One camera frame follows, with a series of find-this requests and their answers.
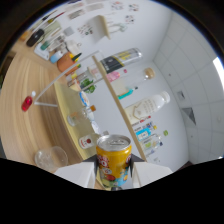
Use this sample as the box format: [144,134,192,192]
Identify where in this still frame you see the clear bottle green cap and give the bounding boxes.
[139,129,169,149]

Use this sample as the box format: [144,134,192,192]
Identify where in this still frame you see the yellow orange drink can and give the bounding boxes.
[96,134,133,189]

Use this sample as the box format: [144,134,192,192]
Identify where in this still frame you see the small red liquid bottle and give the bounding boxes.
[21,90,37,113]

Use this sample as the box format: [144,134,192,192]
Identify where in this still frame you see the small clear bottle blue cap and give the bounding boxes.
[143,141,164,156]

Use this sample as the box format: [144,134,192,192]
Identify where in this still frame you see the clear drinking glass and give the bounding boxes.
[34,145,69,173]

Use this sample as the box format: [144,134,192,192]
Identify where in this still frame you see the small light blue bottle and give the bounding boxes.
[134,124,158,138]

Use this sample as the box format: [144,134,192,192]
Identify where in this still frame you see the large white bottle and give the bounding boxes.
[124,90,171,126]

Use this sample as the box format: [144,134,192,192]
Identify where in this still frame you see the ceiling air vent grille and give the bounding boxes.
[181,107,198,129]

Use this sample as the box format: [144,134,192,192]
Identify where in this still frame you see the blue rimmed bowl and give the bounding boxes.
[78,90,91,108]

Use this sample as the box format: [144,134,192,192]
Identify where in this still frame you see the small teal bottle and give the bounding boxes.
[117,85,138,100]

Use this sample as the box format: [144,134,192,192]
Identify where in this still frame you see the square ceiling diffuser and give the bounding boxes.
[176,90,186,102]

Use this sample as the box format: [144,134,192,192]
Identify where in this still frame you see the green potted plant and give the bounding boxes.
[81,78,97,94]

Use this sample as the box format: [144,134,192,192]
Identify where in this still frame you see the clear bottle cork lid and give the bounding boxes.
[111,67,156,98]

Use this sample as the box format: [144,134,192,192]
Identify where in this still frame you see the small pink bottle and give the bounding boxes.
[105,68,128,83]

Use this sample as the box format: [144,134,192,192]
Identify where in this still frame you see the orange storage basket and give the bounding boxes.
[56,51,81,76]

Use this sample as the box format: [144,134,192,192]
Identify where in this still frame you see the black yellow tall can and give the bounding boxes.
[99,47,143,75]

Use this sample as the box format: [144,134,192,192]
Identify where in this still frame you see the blue white jar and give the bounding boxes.
[49,49,64,64]

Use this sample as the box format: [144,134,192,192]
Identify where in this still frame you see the ceiling light panel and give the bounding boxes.
[212,56,224,91]

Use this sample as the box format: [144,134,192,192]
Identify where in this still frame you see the white tray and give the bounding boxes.
[34,41,51,61]

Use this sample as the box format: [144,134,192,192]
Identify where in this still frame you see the black bag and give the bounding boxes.
[25,28,45,48]

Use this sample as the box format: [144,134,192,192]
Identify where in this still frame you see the white frame wooden shelf rack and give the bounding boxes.
[33,49,148,164]

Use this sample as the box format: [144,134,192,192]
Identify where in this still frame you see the wooden wall shelf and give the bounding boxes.
[96,14,112,40]

